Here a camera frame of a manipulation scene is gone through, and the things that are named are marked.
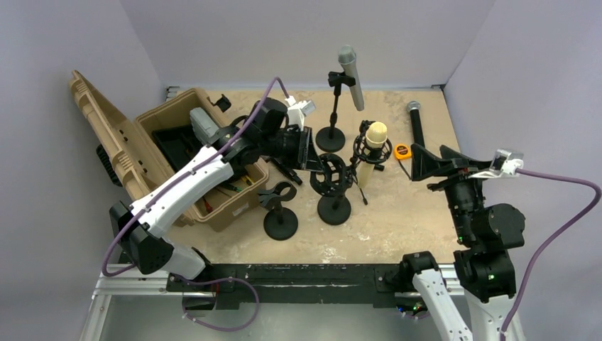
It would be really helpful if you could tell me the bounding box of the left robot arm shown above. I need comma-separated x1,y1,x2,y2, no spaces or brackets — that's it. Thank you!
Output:
108,97,322,291

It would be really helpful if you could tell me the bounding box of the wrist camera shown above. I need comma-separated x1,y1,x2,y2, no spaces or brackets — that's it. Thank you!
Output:
469,148,524,180
285,96,316,130

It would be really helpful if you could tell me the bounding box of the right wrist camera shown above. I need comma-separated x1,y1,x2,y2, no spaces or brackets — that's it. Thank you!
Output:
469,148,524,180

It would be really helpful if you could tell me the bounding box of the black round-base mic stand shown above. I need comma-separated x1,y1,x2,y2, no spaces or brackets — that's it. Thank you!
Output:
257,181,298,241

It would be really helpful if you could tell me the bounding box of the cream condenser microphone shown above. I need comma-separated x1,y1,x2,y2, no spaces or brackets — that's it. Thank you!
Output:
356,121,388,190

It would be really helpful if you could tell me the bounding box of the orange tape measure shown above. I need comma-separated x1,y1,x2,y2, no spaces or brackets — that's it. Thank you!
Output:
393,144,412,161

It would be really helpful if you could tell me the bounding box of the tall black mic stand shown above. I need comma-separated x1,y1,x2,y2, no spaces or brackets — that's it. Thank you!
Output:
315,71,356,153

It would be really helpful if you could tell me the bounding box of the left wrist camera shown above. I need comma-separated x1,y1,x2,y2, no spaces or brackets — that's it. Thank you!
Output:
285,96,316,130

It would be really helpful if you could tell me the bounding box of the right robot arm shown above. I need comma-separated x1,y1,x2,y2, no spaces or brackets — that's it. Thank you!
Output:
394,144,525,340

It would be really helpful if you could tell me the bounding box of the black toolbox tray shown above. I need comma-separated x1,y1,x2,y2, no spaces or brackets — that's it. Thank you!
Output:
151,124,250,194

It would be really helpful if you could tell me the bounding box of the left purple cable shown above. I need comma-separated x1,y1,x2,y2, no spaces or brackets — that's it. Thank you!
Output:
101,76,290,278

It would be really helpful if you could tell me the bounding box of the black mesh-head microphone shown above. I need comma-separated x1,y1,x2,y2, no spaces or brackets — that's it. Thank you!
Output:
406,100,425,147

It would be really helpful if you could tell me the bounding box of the black tripod shock-mount stand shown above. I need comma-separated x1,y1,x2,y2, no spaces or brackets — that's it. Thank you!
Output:
347,120,392,205

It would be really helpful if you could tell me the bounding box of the black shock-mount round stand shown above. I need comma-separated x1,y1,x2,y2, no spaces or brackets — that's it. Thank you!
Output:
310,153,351,226

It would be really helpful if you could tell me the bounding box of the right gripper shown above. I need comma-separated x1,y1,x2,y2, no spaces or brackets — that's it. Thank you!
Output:
412,141,493,240

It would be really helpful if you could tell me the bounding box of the grey plastic case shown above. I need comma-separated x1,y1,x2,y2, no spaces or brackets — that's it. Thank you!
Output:
190,107,219,145

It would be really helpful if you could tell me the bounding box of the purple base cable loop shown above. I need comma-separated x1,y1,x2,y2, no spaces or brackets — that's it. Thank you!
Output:
181,276,261,333

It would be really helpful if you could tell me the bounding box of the black aluminium base frame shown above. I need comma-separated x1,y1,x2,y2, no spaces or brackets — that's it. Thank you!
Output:
84,202,471,341

